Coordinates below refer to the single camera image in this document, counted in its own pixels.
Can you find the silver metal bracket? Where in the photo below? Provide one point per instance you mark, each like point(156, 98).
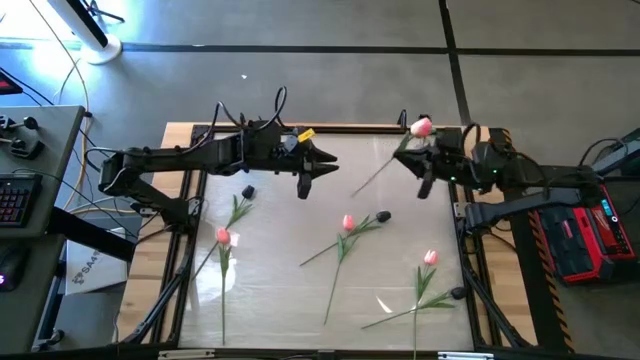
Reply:
point(185, 354)
point(465, 356)

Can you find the black device red screen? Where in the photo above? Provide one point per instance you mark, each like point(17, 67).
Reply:
point(7, 85)

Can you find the red black tool box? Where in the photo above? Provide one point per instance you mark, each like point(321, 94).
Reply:
point(585, 245)

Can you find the white tower fan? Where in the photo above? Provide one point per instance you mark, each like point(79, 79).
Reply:
point(102, 51)

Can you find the black desk support bar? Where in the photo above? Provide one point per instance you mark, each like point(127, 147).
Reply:
point(90, 232)

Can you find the grey desk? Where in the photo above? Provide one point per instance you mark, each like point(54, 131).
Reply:
point(57, 150)

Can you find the black artificial tulip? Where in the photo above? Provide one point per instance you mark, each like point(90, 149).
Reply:
point(248, 192)
point(458, 293)
point(383, 216)

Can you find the black backlit keyboard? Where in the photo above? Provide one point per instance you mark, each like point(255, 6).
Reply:
point(20, 200)

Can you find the black table clamp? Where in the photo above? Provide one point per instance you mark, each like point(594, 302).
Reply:
point(403, 119)

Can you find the pink artificial tulip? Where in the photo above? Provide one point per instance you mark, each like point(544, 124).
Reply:
point(348, 223)
point(223, 235)
point(421, 127)
point(431, 258)

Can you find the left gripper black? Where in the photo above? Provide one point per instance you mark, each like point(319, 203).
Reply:
point(295, 157)

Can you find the black desk gadget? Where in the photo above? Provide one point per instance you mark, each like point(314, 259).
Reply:
point(30, 150)

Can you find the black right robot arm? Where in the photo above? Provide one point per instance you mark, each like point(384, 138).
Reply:
point(525, 205)

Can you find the black knob device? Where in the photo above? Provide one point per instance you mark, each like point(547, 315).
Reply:
point(31, 122)

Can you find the dark grey equipment case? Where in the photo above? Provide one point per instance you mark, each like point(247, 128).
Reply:
point(622, 150)

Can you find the white printed box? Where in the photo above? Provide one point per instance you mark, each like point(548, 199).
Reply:
point(95, 272)

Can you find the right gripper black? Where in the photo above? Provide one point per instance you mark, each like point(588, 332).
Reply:
point(447, 160)

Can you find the black computer mouse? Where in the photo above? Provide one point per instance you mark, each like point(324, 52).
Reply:
point(11, 267)

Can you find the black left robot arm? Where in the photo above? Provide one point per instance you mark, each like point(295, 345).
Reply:
point(165, 155)

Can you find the black aluminium table frame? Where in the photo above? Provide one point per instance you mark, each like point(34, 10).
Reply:
point(531, 300)

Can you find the yellow label tag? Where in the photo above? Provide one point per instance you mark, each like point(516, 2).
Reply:
point(306, 135)

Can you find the white table mat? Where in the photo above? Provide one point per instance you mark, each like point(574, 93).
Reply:
point(310, 305)

